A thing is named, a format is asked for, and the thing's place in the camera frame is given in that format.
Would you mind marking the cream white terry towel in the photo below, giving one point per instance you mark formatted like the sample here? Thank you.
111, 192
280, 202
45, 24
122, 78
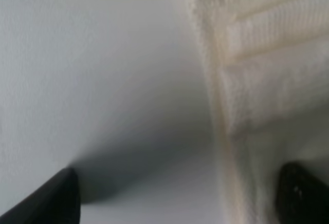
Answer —
266, 67

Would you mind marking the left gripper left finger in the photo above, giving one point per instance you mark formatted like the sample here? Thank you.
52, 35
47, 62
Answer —
56, 201

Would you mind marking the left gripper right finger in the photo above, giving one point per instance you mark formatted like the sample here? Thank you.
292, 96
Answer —
300, 197

